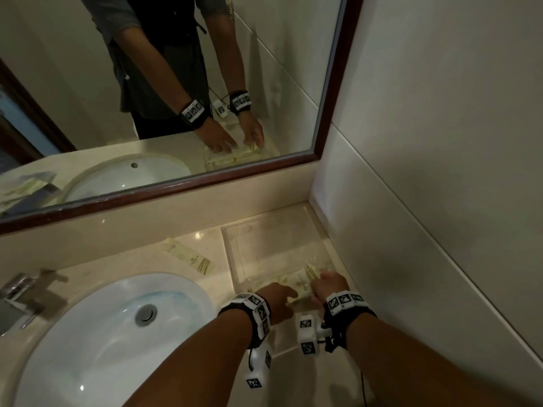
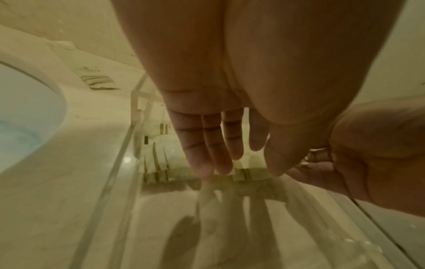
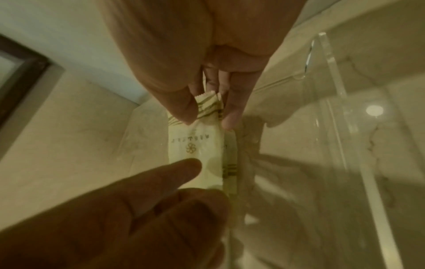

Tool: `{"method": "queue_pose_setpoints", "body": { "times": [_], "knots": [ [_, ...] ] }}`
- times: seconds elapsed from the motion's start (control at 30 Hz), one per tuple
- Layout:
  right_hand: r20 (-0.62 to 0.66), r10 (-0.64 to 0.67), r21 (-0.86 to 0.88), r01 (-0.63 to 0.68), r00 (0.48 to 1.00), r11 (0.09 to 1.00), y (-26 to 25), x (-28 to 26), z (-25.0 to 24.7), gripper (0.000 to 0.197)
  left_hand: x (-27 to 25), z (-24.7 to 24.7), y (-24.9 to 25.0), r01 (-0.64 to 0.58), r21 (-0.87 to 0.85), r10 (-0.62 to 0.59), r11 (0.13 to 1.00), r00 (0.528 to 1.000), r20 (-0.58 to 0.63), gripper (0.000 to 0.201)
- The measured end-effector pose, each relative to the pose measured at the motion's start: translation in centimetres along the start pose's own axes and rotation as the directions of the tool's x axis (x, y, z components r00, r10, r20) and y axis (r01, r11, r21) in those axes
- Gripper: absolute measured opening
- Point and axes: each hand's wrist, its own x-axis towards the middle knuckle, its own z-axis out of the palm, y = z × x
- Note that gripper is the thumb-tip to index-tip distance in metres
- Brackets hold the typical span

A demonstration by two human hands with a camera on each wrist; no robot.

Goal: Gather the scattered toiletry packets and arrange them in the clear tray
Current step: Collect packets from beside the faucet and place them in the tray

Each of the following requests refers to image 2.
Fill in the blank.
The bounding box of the person's right hand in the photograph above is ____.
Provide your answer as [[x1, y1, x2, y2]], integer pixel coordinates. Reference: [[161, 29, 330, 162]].
[[285, 98, 425, 216]]

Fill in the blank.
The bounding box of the person's left hand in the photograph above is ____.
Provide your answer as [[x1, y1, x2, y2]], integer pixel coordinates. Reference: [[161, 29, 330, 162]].
[[111, 0, 406, 179]]

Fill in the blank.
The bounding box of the bundle of cream toiletry packets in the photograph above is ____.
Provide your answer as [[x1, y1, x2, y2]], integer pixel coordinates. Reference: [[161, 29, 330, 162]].
[[139, 115, 290, 195]]

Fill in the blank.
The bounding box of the clear plastic tray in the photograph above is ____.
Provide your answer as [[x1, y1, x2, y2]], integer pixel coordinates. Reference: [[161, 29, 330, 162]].
[[67, 73, 425, 269]]

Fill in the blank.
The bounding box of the long cream striped toiletry packet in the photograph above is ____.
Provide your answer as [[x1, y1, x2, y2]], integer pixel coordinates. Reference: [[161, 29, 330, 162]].
[[49, 40, 122, 91]]

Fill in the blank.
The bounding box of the white oval sink basin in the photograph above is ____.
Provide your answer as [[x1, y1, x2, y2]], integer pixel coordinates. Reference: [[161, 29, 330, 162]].
[[0, 61, 67, 174]]

